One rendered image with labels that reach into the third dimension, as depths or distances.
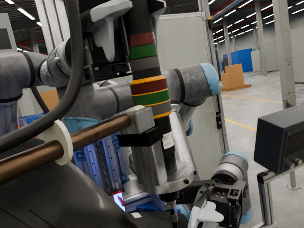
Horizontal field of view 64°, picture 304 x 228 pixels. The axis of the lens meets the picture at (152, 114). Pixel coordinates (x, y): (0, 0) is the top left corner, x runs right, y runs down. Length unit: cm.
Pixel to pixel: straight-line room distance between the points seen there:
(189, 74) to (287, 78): 639
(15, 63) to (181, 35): 184
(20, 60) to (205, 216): 67
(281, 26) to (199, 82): 635
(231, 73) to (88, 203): 1254
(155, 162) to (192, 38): 229
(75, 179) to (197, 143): 226
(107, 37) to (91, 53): 6
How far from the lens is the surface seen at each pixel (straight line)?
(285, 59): 708
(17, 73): 83
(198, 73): 80
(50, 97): 848
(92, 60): 33
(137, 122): 23
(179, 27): 245
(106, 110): 54
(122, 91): 58
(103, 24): 29
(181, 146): 72
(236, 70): 1288
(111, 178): 126
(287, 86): 713
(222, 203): 54
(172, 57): 236
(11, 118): 91
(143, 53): 27
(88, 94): 51
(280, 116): 100
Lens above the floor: 148
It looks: 9 degrees down
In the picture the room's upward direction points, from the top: 11 degrees counter-clockwise
